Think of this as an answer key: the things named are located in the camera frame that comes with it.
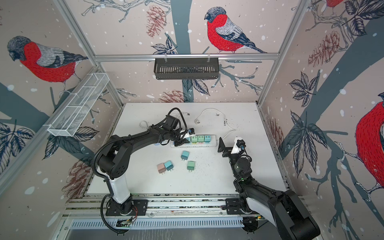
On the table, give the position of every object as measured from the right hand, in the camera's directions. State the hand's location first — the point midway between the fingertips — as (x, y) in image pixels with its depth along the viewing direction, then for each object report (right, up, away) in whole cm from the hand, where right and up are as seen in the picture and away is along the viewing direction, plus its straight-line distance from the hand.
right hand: (227, 139), depth 80 cm
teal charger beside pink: (-34, -16, +6) cm, 38 cm away
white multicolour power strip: (-7, -5, +15) cm, 17 cm away
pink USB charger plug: (-38, -18, +5) cm, 42 cm away
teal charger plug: (-25, -12, +11) cm, 29 cm away
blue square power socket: (-56, +7, +29) cm, 63 cm away
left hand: (-23, -1, +11) cm, 25 cm away
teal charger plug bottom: (-22, 0, +4) cm, 22 cm away
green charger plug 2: (-18, -2, +12) cm, 22 cm away
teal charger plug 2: (-10, -2, +13) cm, 16 cm away
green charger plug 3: (-20, -17, +8) cm, 28 cm away
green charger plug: (-14, -2, +13) cm, 19 cm away
